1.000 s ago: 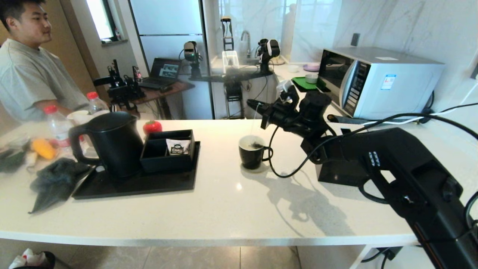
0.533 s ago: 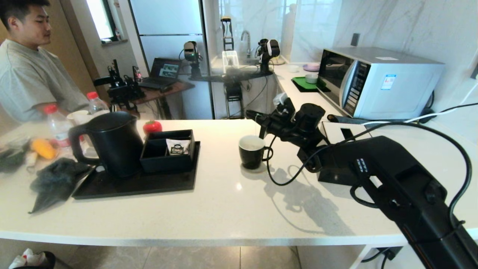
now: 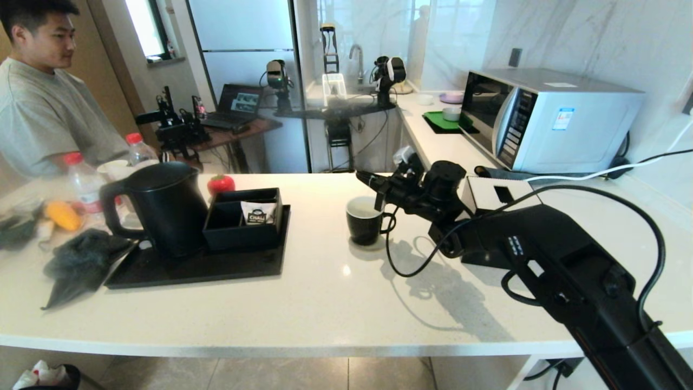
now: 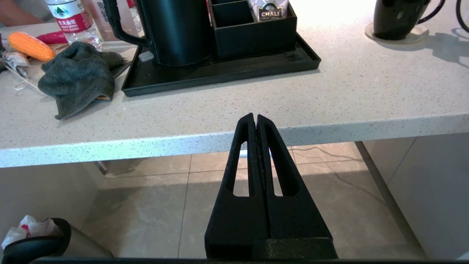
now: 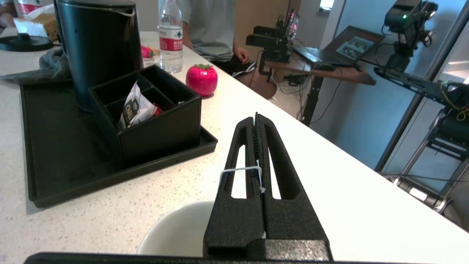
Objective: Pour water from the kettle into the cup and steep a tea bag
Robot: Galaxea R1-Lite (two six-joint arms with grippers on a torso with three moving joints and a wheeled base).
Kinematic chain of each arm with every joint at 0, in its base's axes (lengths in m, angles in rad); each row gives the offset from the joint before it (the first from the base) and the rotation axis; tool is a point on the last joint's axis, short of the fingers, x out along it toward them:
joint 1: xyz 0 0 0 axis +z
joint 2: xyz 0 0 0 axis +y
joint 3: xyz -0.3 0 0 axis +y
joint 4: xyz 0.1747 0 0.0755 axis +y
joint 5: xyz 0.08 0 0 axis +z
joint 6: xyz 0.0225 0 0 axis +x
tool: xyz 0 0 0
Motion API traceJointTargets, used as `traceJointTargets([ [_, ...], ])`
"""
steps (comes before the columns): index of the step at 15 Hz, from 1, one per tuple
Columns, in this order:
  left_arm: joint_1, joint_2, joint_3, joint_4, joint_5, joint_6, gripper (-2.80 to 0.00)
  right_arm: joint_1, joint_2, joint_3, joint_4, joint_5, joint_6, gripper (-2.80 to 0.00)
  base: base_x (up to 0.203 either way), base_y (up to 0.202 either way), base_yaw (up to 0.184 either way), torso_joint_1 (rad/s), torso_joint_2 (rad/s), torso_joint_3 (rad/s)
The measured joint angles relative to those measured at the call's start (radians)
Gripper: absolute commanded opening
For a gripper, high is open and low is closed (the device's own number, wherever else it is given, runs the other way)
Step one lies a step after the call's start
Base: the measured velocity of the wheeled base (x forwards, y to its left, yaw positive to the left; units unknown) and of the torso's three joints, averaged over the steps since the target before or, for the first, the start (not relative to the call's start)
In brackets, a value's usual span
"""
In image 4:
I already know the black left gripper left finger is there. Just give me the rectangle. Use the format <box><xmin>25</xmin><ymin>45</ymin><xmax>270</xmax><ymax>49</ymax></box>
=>
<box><xmin>204</xmin><ymin>113</ymin><xmax>270</xmax><ymax>258</ymax></box>

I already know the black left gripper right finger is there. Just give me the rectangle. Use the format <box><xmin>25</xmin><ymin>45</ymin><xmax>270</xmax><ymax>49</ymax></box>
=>
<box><xmin>256</xmin><ymin>114</ymin><xmax>338</xmax><ymax>259</ymax></box>

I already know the black electric kettle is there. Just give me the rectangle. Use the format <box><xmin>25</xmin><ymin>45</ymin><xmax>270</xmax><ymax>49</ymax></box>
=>
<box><xmin>103</xmin><ymin>0</ymin><xmax>215</xmax><ymax>67</ymax></box>

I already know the black tea organizer box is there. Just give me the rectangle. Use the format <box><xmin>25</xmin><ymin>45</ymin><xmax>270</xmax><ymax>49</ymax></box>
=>
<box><xmin>207</xmin><ymin>0</ymin><xmax>298</xmax><ymax>60</ymax></box>

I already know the white tea bag packet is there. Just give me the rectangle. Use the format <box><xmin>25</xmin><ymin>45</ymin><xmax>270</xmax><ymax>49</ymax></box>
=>
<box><xmin>249</xmin><ymin>0</ymin><xmax>290</xmax><ymax>22</ymax></box>

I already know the black rectangular serving tray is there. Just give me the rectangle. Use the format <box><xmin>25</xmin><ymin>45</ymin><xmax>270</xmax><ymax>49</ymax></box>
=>
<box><xmin>122</xmin><ymin>33</ymin><xmax>322</xmax><ymax>97</ymax></box>

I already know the black trash bin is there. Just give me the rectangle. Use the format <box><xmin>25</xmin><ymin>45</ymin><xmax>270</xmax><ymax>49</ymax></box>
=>
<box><xmin>2</xmin><ymin>218</ymin><xmax>112</xmax><ymax>261</ymax></box>

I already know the white crumpled paper trash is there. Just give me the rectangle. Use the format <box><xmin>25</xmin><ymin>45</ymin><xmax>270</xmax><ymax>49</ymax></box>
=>
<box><xmin>2</xmin><ymin>215</ymin><xmax>61</xmax><ymax>250</ymax></box>

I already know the dark grey cloth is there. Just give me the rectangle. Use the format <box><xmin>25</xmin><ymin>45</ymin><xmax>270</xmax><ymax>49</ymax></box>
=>
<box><xmin>38</xmin><ymin>41</ymin><xmax>125</xmax><ymax>120</ymax></box>

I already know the clear round coaster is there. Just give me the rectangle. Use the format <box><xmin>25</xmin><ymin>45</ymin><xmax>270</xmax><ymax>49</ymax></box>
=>
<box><xmin>365</xmin><ymin>23</ymin><xmax>430</xmax><ymax>45</ymax></box>

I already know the black mug white inside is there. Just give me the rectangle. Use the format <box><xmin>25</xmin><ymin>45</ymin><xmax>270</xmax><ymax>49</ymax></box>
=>
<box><xmin>373</xmin><ymin>0</ymin><xmax>446</xmax><ymax>41</ymax></box>

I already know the clear water bottle red cap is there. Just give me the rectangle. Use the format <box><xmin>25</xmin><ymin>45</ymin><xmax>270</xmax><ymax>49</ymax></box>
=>
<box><xmin>126</xmin><ymin>0</ymin><xmax>143</xmax><ymax>33</ymax></box>
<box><xmin>45</xmin><ymin>0</ymin><xmax>104</xmax><ymax>52</ymax></box>

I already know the red toy chili pepper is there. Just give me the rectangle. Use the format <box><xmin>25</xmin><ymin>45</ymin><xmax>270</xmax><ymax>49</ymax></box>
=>
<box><xmin>36</xmin><ymin>31</ymin><xmax>69</xmax><ymax>45</ymax></box>

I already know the small grey white toy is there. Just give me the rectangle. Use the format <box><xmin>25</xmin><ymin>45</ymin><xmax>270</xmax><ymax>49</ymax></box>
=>
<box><xmin>2</xmin><ymin>51</ymin><xmax>30</xmax><ymax>80</ymax></box>

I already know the person in grey shirt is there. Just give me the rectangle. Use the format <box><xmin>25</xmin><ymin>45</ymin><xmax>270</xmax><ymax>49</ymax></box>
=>
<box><xmin>0</xmin><ymin>0</ymin><xmax>52</xmax><ymax>27</ymax></box>

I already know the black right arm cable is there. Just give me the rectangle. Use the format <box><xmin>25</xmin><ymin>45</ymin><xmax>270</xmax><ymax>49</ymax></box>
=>
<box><xmin>456</xmin><ymin>0</ymin><xmax>469</xmax><ymax>33</ymax></box>

